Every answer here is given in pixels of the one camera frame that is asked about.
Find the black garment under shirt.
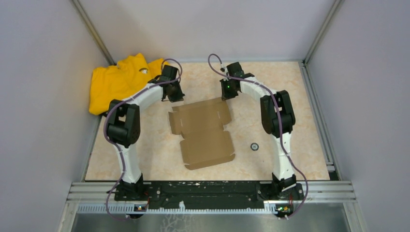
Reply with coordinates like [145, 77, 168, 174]
[100, 111, 109, 118]

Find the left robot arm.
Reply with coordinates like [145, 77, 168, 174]
[104, 65, 184, 201]

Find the aluminium frame rail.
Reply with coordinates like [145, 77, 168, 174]
[67, 181, 356, 215]

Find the purple cable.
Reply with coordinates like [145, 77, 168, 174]
[103, 58, 183, 221]
[207, 53, 309, 220]

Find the yellow shirt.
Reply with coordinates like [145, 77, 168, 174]
[88, 53, 164, 115]

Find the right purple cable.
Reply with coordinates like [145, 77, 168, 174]
[207, 53, 309, 220]

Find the brown cardboard box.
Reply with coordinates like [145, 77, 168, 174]
[168, 98, 235, 170]

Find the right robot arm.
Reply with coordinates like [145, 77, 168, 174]
[220, 62, 297, 199]

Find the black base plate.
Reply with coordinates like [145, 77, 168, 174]
[114, 181, 305, 211]

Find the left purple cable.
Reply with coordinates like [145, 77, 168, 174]
[103, 58, 183, 221]

